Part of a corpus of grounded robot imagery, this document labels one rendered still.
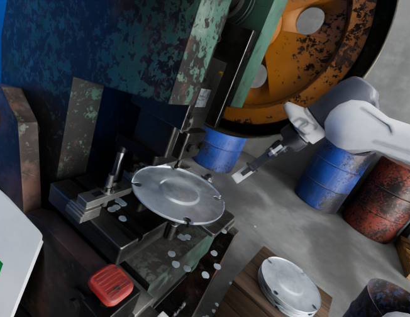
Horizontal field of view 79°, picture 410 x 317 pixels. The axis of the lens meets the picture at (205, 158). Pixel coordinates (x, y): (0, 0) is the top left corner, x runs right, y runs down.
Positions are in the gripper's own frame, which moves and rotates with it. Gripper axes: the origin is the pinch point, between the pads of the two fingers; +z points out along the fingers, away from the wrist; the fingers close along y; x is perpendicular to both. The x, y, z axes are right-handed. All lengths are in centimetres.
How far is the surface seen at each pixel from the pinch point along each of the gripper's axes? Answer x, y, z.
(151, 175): 15.8, -11.5, 20.7
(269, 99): 17.0, 26.5, -14.8
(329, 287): -104, 117, 50
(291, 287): -54, 34, 29
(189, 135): 16.2, -14.2, -0.2
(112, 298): -4.7, -45.6, 12.8
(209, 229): -6.9, -17.2, 9.7
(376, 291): -91, 75, 11
